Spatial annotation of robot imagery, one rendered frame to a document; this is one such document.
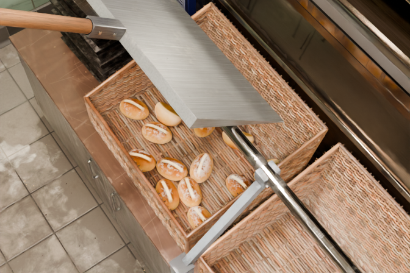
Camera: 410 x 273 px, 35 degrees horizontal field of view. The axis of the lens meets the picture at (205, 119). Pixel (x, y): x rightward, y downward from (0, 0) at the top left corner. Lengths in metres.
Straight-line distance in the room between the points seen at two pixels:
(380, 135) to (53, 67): 1.13
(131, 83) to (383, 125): 0.83
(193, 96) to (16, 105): 1.62
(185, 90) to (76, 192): 1.34
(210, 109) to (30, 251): 1.38
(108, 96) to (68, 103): 0.17
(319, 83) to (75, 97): 0.84
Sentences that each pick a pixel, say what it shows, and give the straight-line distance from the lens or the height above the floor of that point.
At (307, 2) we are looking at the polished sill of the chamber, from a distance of 1.60.
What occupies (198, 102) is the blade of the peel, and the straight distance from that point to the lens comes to 1.35.
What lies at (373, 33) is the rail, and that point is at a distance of 1.21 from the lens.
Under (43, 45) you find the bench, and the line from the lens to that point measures 2.29.
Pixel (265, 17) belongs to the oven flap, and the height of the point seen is 0.99.
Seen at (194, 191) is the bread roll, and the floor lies 0.64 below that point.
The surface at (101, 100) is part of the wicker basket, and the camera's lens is 2.01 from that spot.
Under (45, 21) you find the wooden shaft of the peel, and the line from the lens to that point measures 1.23.
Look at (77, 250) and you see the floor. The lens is 2.53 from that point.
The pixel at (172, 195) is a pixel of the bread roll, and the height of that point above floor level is 0.64.
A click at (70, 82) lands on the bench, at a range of 2.18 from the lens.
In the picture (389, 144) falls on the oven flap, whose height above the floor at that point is 0.99.
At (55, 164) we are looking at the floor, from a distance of 2.70.
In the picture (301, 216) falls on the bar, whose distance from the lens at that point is 1.29.
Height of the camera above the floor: 2.36
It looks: 59 degrees down
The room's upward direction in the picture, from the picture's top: 1 degrees clockwise
